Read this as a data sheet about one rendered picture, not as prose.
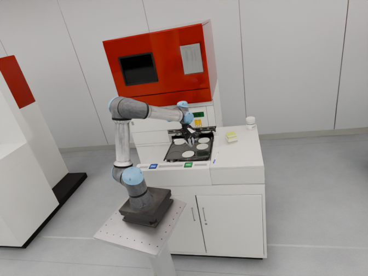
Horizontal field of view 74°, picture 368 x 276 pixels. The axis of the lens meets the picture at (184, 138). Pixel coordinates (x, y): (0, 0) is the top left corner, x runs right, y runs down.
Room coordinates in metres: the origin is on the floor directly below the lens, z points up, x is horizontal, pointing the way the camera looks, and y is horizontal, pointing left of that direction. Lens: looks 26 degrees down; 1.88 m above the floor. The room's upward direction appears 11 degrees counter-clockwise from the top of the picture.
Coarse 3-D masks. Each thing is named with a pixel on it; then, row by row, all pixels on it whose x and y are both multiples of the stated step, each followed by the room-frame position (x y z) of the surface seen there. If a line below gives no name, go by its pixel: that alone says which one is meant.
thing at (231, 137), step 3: (228, 132) 1.68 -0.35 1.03; (231, 132) 1.67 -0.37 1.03; (234, 132) 1.66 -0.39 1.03; (228, 135) 1.62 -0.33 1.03; (231, 135) 1.61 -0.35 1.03; (234, 135) 1.61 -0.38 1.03; (228, 138) 1.61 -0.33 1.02; (231, 138) 1.61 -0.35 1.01; (234, 138) 1.61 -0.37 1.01; (228, 141) 1.61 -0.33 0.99; (231, 141) 1.61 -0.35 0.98; (234, 141) 1.61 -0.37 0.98; (237, 141) 1.62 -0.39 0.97
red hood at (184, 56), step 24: (192, 24) 2.00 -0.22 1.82; (120, 48) 2.08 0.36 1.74; (144, 48) 2.03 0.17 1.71; (168, 48) 1.98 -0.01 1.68; (192, 48) 1.93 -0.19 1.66; (120, 72) 2.10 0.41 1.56; (144, 72) 2.05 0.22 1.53; (168, 72) 1.99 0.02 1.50; (192, 72) 1.94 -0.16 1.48; (216, 72) 2.60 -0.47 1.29; (144, 96) 2.06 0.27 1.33; (168, 96) 2.00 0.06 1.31; (192, 96) 1.95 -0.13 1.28
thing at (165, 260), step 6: (168, 246) 1.21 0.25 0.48; (162, 252) 1.13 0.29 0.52; (168, 252) 1.17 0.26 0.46; (150, 258) 1.13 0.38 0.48; (156, 258) 1.12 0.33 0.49; (162, 258) 1.13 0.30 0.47; (168, 258) 1.16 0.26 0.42; (150, 264) 1.16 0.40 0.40; (156, 264) 1.12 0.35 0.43; (162, 264) 1.12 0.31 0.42; (168, 264) 1.14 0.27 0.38; (156, 270) 1.13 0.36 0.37; (162, 270) 1.12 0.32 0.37; (168, 270) 1.14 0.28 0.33; (174, 270) 1.18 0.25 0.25
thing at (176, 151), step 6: (198, 138) 1.94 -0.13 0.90; (210, 138) 1.89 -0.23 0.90; (174, 144) 1.91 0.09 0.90; (186, 144) 1.87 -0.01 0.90; (198, 144) 1.82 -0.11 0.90; (210, 144) 1.79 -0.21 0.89; (174, 150) 1.80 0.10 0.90; (180, 150) 1.78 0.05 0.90; (186, 150) 1.76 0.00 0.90; (192, 150) 1.74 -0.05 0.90; (198, 150) 1.72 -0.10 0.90; (204, 150) 1.71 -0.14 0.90; (168, 156) 1.72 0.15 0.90; (174, 156) 1.70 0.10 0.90; (180, 156) 1.68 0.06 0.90; (192, 156) 1.65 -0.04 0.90; (198, 156) 1.63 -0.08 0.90; (204, 156) 1.61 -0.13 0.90
